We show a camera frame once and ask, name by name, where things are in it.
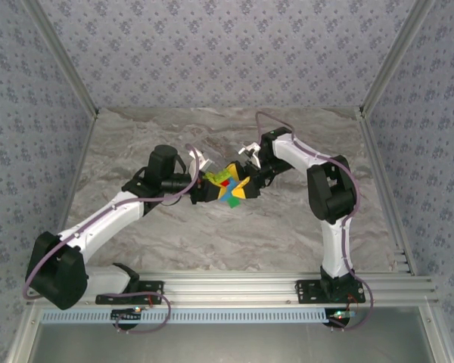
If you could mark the aluminium side rail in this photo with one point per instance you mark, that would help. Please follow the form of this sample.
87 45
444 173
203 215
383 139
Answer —
79 162
383 181

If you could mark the red lego brick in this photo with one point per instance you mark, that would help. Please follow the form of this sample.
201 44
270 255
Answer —
224 183

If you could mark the lime green lego brick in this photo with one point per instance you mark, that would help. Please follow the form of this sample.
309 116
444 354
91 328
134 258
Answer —
217 176

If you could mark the blue lego brick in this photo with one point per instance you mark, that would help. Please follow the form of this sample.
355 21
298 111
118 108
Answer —
230 184

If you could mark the dark green lego plate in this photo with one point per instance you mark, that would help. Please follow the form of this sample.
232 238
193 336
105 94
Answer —
234 203

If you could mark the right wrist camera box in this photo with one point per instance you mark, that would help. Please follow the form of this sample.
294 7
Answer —
251 148

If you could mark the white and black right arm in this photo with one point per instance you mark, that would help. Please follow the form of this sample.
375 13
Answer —
334 246

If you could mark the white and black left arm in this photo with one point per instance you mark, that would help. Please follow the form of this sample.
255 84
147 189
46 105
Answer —
98 223

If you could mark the black adapter board with LED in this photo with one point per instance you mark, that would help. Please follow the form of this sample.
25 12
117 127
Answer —
342 314
126 314

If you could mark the aluminium corner post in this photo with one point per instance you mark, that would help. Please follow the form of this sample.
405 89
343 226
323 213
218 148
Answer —
395 56
62 56

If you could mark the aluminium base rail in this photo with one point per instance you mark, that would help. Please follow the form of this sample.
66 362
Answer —
231 287

